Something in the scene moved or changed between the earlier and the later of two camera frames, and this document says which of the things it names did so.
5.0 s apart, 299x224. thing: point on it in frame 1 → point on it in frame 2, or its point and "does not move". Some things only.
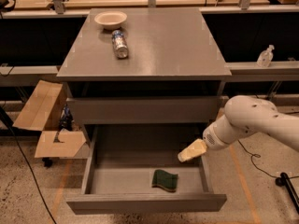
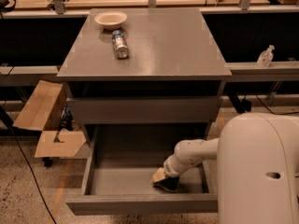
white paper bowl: (110, 20) does not move
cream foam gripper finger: (193, 150) → (159, 175)
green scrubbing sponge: (161, 178) does not move
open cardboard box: (42, 113) does not move
